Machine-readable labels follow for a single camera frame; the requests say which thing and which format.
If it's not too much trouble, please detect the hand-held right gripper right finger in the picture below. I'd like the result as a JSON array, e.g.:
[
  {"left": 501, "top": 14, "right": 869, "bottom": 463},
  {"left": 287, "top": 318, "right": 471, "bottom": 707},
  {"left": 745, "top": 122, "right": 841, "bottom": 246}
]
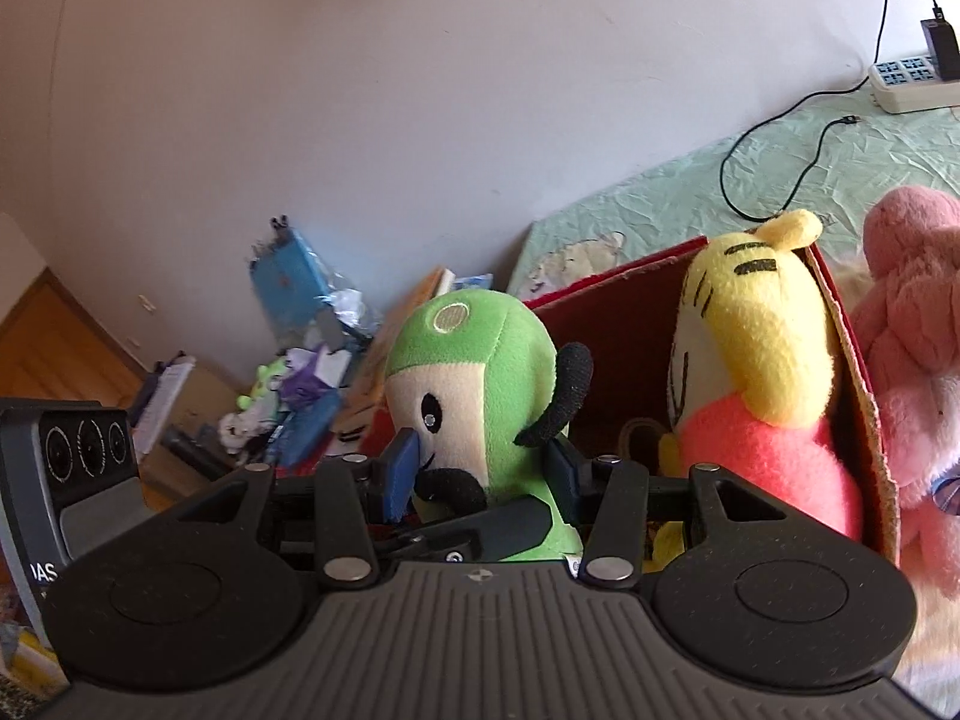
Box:
[{"left": 546, "top": 439, "right": 796, "bottom": 590}]

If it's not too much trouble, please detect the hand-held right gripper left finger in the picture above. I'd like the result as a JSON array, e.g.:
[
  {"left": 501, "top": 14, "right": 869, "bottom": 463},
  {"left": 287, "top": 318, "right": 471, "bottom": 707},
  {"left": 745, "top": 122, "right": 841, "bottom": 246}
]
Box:
[{"left": 176, "top": 427, "right": 421, "bottom": 590}]

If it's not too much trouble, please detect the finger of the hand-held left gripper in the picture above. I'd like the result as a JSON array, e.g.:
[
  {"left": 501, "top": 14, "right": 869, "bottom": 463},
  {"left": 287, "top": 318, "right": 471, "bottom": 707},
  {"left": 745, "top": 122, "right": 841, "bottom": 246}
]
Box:
[{"left": 390, "top": 499, "right": 560, "bottom": 563}]

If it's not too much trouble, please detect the green plush toy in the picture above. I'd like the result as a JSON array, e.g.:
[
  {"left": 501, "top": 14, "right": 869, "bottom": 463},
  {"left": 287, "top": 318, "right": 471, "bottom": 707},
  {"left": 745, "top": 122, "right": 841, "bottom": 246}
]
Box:
[{"left": 382, "top": 289, "right": 595, "bottom": 563}]

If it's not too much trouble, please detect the red cardboard box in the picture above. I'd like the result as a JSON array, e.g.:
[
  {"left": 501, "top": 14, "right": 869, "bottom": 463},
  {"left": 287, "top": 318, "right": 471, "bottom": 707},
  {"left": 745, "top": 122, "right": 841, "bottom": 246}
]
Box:
[{"left": 521, "top": 235, "right": 901, "bottom": 567}]

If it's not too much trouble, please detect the yellow tiger plush toy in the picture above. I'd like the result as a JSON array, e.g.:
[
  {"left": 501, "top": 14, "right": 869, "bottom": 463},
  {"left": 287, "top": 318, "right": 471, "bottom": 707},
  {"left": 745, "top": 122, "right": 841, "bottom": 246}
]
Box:
[{"left": 656, "top": 210, "right": 863, "bottom": 571}]

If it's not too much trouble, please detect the pink plush rabbit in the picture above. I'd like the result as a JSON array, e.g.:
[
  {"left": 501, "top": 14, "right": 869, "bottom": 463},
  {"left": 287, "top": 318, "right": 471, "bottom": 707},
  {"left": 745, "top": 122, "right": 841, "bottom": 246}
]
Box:
[{"left": 851, "top": 185, "right": 960, "bottom": 578}]

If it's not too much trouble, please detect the blue plastic package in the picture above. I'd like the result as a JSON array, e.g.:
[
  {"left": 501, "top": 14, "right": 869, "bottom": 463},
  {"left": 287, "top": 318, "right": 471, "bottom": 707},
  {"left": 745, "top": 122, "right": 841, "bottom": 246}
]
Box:
[{"left": 268, "top": 390, "right": 344, "bottom": 467}]

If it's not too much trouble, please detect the purple white toy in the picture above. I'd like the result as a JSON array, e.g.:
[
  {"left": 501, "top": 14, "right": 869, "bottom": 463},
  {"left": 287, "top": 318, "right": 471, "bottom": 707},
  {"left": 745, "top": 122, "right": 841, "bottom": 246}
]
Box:
[{"left": 281, "top": 349, "right": 351, "bottom": 415}]

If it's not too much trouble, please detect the wooden cabinet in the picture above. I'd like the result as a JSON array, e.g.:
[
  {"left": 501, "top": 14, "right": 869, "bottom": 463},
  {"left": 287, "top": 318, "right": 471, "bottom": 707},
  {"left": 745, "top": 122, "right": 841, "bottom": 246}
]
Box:
[{"left": 0, "top": 270, "right": 151, "bottom": 406}]

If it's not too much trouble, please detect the small green toy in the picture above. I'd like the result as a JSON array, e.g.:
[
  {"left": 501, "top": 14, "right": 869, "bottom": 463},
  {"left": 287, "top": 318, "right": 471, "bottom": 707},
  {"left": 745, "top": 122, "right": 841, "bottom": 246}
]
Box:
[{"left": 238, "top": 362, "right": 291, "bottom": 407}]

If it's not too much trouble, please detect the colourful printed cloth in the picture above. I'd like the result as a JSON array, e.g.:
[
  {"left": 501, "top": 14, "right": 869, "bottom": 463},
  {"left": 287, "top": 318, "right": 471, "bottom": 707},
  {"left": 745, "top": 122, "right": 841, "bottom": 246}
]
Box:
[{"left": 0, "top": 577, "right": 70, "bottom": 700}]

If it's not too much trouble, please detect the silver foil wrapper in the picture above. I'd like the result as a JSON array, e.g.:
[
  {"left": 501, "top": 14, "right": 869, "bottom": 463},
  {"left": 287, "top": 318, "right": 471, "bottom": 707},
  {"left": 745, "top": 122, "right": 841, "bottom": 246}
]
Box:
[{"left": 315, "top": 289, "right": 376, "bottom": 351}]

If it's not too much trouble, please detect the brown cardboard box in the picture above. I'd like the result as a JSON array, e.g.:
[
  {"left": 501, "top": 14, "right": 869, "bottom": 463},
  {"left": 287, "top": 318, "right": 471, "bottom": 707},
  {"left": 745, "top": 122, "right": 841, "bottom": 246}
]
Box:
[{"left": 133, "top": 358, "right": 242, "bottom": 497}]

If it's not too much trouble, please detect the blue box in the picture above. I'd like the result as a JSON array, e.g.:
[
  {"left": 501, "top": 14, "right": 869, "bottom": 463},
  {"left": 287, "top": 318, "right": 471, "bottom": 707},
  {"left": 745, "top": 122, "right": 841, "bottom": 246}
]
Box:
[{"left": 250, "top": 229, "right": 336, "bottom": 350}]

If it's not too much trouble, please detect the white power strip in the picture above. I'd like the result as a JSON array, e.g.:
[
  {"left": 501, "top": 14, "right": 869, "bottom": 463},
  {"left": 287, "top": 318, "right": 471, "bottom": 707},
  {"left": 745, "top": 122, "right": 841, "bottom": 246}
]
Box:
[{"left": 868, "top": 52, "right": 960, "bottom": 115}]

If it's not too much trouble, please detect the black charger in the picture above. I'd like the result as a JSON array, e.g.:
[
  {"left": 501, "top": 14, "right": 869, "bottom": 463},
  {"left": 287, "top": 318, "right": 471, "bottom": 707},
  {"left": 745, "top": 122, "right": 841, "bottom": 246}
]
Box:
[{"left": 921, "top": 15, "right": 960, "bottom": 81}]

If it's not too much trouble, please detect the black charging cable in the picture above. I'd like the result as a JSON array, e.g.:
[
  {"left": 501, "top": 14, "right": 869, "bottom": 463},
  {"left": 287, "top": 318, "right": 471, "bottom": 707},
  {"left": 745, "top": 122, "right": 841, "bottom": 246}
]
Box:
[{"left": 718, "top": 0, "right": 944, "bottom": 223}]

